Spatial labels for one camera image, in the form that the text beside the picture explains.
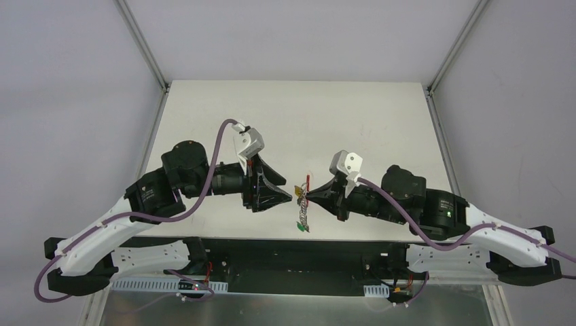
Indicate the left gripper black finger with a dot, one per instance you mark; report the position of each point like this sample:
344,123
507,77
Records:
265,198
262,169

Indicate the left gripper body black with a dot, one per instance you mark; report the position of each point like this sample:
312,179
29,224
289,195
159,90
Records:
251,185

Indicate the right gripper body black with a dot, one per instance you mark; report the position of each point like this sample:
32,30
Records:
340,197

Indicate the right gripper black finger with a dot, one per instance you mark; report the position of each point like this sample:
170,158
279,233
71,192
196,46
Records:
330,204
327,191

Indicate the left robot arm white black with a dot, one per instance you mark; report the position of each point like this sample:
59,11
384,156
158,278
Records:
91,260

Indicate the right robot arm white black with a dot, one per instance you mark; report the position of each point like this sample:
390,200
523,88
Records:
455,236

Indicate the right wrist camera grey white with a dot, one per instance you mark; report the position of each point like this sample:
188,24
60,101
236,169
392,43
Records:
348,164

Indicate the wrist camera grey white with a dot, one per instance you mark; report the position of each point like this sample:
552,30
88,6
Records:
248,142
348,164

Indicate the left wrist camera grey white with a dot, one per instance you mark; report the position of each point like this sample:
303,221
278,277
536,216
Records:
248,142

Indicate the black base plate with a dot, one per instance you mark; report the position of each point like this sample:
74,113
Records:
302,267

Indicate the right white cable duct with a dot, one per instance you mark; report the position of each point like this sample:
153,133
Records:
379,291

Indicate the white cable duct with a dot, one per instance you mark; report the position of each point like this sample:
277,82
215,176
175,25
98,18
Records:
379,291
157,285

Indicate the left white cable duct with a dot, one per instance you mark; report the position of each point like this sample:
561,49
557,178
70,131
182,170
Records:
157,285

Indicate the left aluminium frame rail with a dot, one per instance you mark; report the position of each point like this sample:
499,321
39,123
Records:
141,43

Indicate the aluminium frame rail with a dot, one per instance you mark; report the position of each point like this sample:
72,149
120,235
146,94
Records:
141,43
472,20

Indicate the right aluminium frame rail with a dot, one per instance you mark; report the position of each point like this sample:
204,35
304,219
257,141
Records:
472,20

